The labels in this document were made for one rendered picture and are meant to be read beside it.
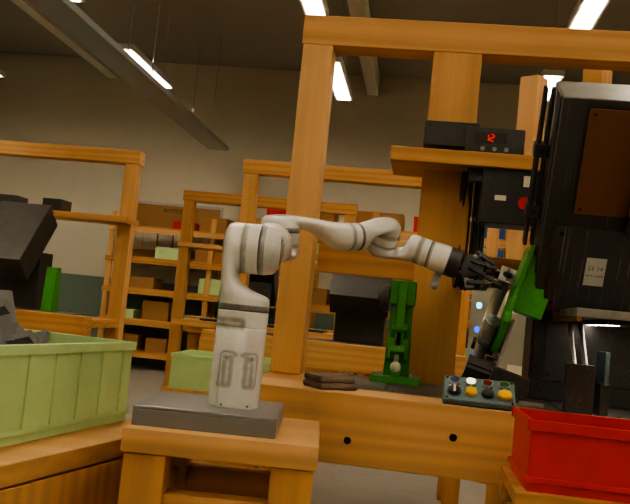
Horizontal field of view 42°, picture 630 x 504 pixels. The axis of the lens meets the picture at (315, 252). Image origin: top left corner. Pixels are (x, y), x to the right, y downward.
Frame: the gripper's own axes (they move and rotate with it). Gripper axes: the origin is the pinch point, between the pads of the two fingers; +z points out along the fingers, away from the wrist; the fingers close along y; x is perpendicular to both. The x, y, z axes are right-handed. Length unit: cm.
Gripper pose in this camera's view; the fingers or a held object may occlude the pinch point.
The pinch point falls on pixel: (501, 280)
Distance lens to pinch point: 212.1
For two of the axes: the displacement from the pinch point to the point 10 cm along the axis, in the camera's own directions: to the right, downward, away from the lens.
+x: -1.5, 7.2, 6.8
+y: 3.4, -6.1, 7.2
